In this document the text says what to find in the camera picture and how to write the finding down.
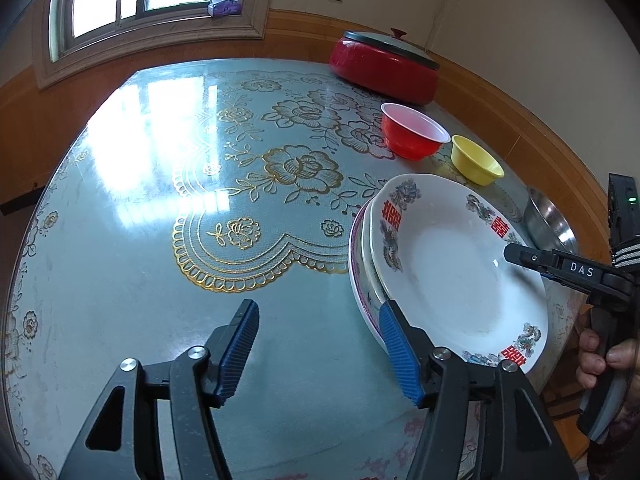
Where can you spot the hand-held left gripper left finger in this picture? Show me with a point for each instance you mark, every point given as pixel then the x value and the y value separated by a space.
pixel 240 350

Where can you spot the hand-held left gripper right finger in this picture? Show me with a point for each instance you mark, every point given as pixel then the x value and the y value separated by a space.
pixel 400 355

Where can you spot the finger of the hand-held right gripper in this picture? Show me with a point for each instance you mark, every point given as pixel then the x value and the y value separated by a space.
pixel 580 272

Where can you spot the stainless steel bowl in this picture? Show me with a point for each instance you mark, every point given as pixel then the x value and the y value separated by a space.
pixel 550 220

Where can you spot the white floral deep plate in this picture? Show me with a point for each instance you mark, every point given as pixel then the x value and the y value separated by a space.
pixel 371 255
pixel 450 280

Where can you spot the large purple rimmed floral plate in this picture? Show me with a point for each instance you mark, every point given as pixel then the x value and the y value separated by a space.
pixel 356 270

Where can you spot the yellow plastic bowl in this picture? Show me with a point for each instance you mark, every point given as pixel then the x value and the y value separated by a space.
pixel 475 162

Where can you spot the red plastic bowl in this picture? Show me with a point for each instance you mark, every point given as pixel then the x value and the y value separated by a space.
pixel 412 135

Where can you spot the person's right forearm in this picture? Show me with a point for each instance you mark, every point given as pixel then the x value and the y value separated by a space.
pixel 622 445

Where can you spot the person's right hand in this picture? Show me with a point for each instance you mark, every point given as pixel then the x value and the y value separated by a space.
pixel 587 360

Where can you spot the dark wooden stool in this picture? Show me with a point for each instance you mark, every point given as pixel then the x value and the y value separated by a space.
pixel 562 400

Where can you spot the red electric cooking pot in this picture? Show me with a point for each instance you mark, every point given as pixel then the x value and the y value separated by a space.
pixel 380 72

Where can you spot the grey pot lid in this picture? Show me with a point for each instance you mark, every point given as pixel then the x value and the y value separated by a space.
pixel 390 45

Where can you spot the purple tissue pack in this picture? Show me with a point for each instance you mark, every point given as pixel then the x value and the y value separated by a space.
pixel 225 6

